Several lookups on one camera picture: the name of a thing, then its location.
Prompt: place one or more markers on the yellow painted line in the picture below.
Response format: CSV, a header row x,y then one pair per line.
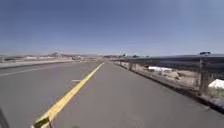
x,y
66,98

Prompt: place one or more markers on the metal guardrail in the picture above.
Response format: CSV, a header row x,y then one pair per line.
x,y
186,62

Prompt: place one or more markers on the pale concrete barrier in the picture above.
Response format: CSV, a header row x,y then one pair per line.
x,y
30,62

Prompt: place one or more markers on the vehicle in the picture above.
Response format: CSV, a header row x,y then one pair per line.
x,y
204,53

